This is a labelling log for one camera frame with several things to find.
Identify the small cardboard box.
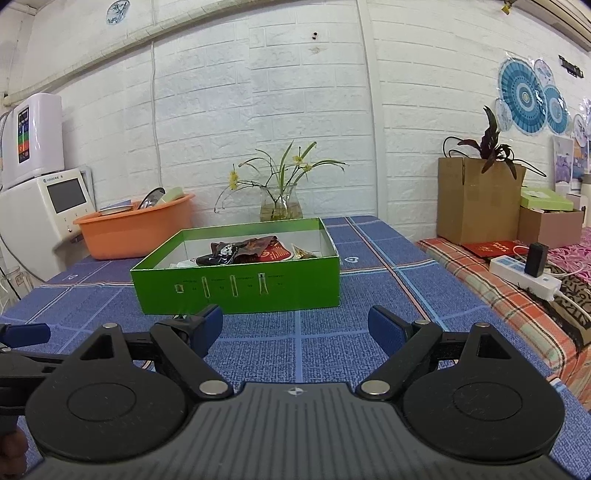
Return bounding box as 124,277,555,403
518,205,584,244

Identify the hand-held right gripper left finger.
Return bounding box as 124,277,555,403
69,305,234,401

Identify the brown cardboard box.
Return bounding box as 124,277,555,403
436,157,527,245

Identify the black wall bracket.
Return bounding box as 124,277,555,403
558,55,585,78

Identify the dark patterned cloth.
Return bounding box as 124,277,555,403
547,244,591,348

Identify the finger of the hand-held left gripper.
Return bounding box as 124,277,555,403
0,323,51,350
0,349,70,376

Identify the red booklet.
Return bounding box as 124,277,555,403
462,240,522,259

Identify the white wall cable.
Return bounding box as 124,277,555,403
150,41,163,190

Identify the person's left hand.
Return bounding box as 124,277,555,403
0,418,29,468

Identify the glass vase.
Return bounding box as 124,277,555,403
259,184,303,221

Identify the dark red snack packet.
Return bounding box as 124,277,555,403
231,235,280,264

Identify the black power adapter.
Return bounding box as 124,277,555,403
524,243,549,278

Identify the large blue paper fan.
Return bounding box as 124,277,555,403
498,58,548,136

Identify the white appliance with screen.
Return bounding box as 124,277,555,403
0,168,96,282

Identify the purple leaf plant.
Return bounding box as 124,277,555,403
443,105,548,178

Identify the tall white water ionizer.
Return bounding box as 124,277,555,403
0,93,65,190

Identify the metal lid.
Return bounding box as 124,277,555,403
139,187,166,209

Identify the green lidded box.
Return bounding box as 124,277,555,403
521,187,573,211

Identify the round blue print wall plate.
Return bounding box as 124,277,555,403
106,0,131,25

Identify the white wall conduit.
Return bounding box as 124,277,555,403
355,0,385,217

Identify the yellow flower plant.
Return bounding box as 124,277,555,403
215,141,350,213

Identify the blue checked tablecloth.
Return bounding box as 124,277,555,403
0,215,591,480

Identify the green cardboard box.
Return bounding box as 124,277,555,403
130,217,341,315

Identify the white power strip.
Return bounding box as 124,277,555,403
489,256,562,302

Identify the white wall pipe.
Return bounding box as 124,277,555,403
0,0,361,105

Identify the picture card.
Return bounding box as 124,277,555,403
553,135,576,185

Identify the orange plastic basin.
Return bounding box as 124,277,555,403
73,193,196,260

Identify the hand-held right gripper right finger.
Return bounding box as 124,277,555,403
358,305,525,400

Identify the orange plaid blanket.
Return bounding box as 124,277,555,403
416,237,591,398

